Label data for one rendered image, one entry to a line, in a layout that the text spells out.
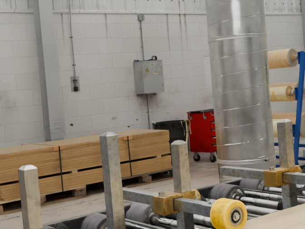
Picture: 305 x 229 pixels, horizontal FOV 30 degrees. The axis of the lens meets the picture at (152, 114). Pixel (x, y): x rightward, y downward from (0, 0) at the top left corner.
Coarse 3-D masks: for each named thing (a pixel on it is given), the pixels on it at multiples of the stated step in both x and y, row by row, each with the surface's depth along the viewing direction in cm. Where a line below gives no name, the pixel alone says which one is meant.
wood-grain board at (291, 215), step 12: (300, 204) 164; (264, 216) 153; (276, 216) 152; (288, 216) 151; (300, 216) 150; (252, 228) 142; (264, 228) 142; (276, 228) 141; (288, 228) 140; (300, 228) 139
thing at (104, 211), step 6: (234, 180) 245; (240, 180) 246; (210, 186) 236; (204, 192) 234; (102, 210) 207; (126, 210) 211; (78, 216) 200; (84, 216) 201; (54, 222) 194; (60, 222) 195; (66, 222) 196; (72, 222) 198; (78, 222) 199; (72, 228) 198; (78, 228) 199
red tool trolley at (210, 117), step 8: (192, 112) 890; (200, 112) 879; (208, 112) 871; (192, 120) 898; (200, 120) 886; (208, 120) 874; (192, 128) 900; (200, 128) 888; (208, 128) 876; (192, 136) 902; (200, 136) 890; (208, 136) 877; (192, 144) 903; (200, 144) 891; (208, 144) 879; (208, 152) 881; (216, 152) 949
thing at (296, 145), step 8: (304, 56) 740; (304, 64) 740; (304, 72) 740; (296, 88) 739; (296, 96) 739; (296, 112) 738; (296, 120) 736; (296, 128) 734; (296, 136) 733; (296, 144) 731; (304, 144) 756; (296, 152) 730; (296, 160) 729
